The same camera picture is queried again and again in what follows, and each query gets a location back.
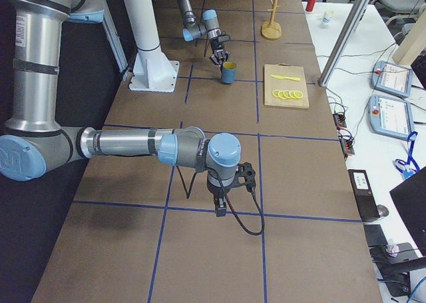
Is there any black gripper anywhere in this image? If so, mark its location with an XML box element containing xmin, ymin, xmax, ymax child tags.
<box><xmin>210</xmin><ymin>37</ymin><xmax>230</xmax><ymax>66</ymax></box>
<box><xmin>207</xmin><ymin>181</ymin><xmax>230</xmax><ymax>217</ymax></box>

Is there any dark blue mug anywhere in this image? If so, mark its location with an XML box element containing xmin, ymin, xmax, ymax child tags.
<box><xmin>220</xmin><ymin>61</ymin><xmax>237</xmax><ymax>85</ymax></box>

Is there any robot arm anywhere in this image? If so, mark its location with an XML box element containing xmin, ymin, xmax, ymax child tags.
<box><xmin>177</xmin><ymin>0</ymin><xmax>230</xmax><ymax>67</ymax></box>
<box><xmin>1</xmin><ymin>0</ymin><xmax>119</xmax><ymax>226</ymax></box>

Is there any wooden cup rack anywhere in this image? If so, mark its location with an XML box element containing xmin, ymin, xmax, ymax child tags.
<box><xmin>261</xmin><ymin>0</ymin><xmax>282</xmax><ymax>41</ymax></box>

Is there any white paper cup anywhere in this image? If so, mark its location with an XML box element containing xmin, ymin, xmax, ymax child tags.
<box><xmin>321</xmin><ymin>10</ymin><xmax>333</xmax><ymax>28</ymax></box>

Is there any bamboo cutting board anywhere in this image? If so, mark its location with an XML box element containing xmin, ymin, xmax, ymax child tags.
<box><xmin>264</xmin><ymin>64</ymin><xmax>310</xmax><ymax>109</ymax></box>

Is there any yellow plastic knife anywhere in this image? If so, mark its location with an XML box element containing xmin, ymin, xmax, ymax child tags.
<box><xmin>270</xmin><ymin>74</ymin><xmax>301</xmax><ymax>81</ymax></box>

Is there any far orange power strip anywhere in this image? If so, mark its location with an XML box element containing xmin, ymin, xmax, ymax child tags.
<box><xmin>332</xmin><ymin>112</ymin><xmax>347</xmax><ymax>129</ymax></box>

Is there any orange power strip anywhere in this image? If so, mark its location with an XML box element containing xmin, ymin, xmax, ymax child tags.
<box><xmin>332</xmin><ymin>112</ymin><xmax>347</xmax><ymax>129</ymax></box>
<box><xmin>337</xmin><ymin>128</ymin><xmax>355</xmax><ymax>158</ymax></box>

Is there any near orange power strip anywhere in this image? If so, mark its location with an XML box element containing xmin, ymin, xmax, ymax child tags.
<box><xmin>337</xmin><ymin>128</ymin><xmax>355</xmax><ymax>158</ymax></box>

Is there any black box with label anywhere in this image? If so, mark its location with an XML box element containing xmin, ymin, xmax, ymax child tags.
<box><xmin>347</xmin><ymin>169</ymin><xmax>380</xmax><ymax>222</ymax></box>

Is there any far teach pendant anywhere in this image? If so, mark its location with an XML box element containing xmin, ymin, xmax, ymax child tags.
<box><xmin>371</xmin><ymin>61</ymin><xmax>413</xmax><ymax>99</ymax></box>

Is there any teach pendant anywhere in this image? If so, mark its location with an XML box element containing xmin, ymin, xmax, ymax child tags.
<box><xmin>371</xmin><ymin>61</ymin><xmax>413</xmax><ymax>99</ymax></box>
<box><xmin>368</xmin><ymin>95</ymin><xmax>414</xmax><ymax>140</ymax></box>

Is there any near teach pendant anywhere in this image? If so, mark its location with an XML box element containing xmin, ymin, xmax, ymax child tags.
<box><xmin>368</xmin><ymin>95</ymin><xmax>414</xmax><ymax>140</ymax></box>

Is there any black laptop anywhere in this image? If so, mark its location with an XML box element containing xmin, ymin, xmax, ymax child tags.
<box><xmin>390</xmin><ymin>168</ymin><xmax>425</xmax><ymax>255</ymax></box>

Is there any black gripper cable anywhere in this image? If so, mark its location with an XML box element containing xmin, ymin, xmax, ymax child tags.
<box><xmin>212</xmin><ymin>169</ymin><xmax>266</xmax><ymax>236</ymax></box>

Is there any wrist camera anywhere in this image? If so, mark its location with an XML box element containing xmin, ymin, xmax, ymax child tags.
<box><xmin>217</xmin><ymin>34</ymin><xmax>230</xmax><ymax>44</ymax></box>

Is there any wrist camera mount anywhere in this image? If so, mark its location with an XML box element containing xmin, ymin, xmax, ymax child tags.
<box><xmin>231</xmin><ymin>162</ymin><xmax>256</xmax><ymax>194</ymax></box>

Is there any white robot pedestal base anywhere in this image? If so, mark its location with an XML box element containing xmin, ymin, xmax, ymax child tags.
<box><xmin>124</xmin><ymin>0</ymin><xmax>180</xmax><ymax>93</ymax></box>

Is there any aluminium frame post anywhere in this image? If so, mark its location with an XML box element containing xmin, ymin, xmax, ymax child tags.
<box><xmin>318</xmin><ymin>0</ymin><xmax>370</xmax><ymax>87</ymax></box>

